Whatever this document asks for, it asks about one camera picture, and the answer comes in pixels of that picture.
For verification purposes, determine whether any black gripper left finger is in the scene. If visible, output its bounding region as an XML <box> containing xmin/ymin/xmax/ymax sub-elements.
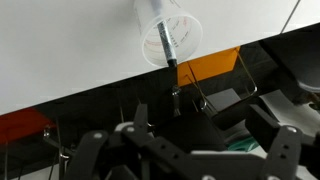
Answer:
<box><xmin>63</xmin><ymin>103</ymin><xmax>201</xmax><ymax>180</ymax></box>

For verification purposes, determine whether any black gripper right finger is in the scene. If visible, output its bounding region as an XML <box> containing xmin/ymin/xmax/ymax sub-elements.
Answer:
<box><xmin>245</xmin><ymin>103</ymin><xmax>320</xmax><ymax>180</ymax></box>

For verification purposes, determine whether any black and silver marker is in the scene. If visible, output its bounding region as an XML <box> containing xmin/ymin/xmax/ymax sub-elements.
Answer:
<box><xmin>149</xmin><ymin>0</ymin><xmax>179</xmax><ymax>69</ymax></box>

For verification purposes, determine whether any clear plastic measuring cup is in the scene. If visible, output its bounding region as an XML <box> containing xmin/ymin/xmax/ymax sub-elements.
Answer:
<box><xmin>133</xmin><ymin>0</ymin><xmax>204</xmax><ymax>68</ymax></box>

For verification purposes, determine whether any black office chair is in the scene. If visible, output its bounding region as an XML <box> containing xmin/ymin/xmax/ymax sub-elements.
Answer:
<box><xmin>199</xmin><ymin>49</ymin><xmax>259</xmax><ymax>132</ymax></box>
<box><xmin>154</xmin><ymin>61</ymin><xmax>229</xmax><ymax>154</ymax></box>

